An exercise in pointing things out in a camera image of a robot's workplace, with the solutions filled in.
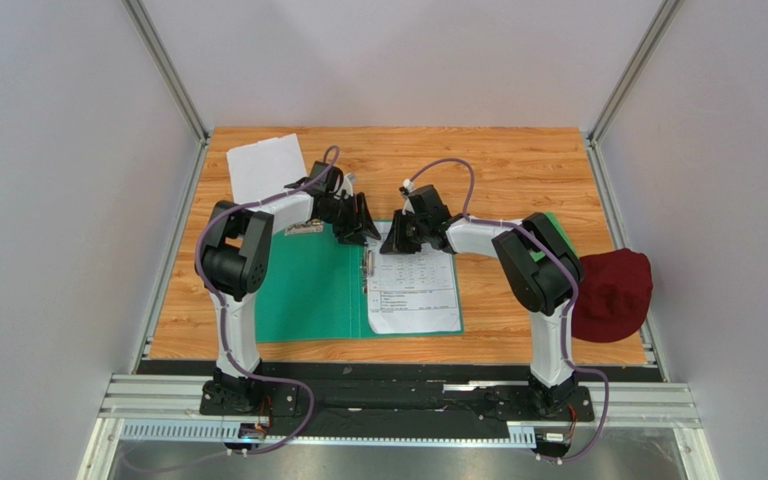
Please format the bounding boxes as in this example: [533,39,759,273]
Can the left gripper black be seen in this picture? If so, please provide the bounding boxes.
[319,193,382,248]

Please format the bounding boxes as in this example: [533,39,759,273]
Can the printed paper sheet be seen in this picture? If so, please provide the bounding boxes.
[366,241,464,336]

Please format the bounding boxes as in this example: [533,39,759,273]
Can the green file folder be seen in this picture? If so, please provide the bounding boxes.
[253,211,465,345]

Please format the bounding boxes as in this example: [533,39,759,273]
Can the white paper sheet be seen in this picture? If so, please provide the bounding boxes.
[226,134,307,204]

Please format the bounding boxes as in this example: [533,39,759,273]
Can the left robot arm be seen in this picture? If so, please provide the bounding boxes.
[195,161,381,416]

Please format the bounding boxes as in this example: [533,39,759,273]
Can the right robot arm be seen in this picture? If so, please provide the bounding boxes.
[380,185,584,419]

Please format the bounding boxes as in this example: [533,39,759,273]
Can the metal folder clamp bar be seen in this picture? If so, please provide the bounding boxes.
[284,220,325,236]

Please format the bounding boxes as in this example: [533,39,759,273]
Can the green folded cloth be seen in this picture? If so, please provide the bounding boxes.
[524,212,577,259]

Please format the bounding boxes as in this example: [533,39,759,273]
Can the dark red hat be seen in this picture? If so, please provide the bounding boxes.
[571,248,653,343]

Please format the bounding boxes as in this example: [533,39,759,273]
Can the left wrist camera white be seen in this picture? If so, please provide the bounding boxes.
[338,172,357,197]

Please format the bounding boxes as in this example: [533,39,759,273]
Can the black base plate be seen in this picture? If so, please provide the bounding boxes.
[198,361,598,441]

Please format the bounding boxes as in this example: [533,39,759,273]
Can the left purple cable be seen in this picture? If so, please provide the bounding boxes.
[194,144,316,457]

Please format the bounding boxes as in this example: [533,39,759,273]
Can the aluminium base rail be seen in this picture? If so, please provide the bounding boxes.
[99,375,702,448]

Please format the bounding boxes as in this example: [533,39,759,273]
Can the left aluminium frame post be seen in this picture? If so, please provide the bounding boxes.
[122,0,210,144]

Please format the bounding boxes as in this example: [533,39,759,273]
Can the aluminium frame post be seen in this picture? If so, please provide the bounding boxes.
[122,0,210,144]
[587,0,684,145]

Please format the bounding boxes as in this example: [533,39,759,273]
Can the right aluminium frame post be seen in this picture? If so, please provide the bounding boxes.
[587,0,684,145]

